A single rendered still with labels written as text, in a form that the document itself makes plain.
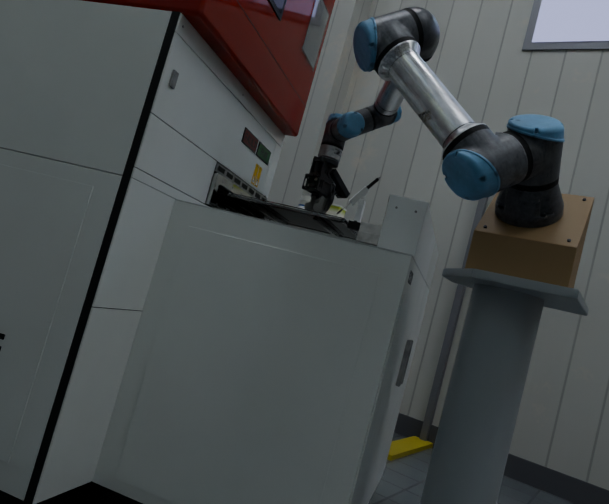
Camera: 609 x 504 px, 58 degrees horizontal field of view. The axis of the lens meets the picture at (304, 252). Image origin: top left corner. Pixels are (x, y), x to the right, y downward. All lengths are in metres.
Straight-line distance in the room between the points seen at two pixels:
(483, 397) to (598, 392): 2.09
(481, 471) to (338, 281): 0.51
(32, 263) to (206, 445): 0.59
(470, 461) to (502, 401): 0.15
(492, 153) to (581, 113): 2.52
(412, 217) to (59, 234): 0.82
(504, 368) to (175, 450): 0.79
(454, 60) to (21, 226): 3.19
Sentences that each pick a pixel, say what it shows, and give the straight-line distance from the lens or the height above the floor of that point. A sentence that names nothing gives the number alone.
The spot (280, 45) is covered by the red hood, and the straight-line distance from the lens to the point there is 1.81.
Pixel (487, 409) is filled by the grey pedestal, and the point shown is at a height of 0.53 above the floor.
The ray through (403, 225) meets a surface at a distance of 1.34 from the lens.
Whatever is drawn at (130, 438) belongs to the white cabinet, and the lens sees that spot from 1.49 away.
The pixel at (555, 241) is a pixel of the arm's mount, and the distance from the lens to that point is 1.31.
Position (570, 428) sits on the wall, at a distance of 3.38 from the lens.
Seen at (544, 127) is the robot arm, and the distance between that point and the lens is 1.27.
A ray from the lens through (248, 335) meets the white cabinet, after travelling 1.33.
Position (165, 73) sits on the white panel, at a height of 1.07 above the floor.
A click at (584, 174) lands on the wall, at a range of 3.56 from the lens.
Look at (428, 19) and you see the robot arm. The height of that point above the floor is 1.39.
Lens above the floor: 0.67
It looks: 4 degrees up
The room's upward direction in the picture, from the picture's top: 15 degrees clockwise
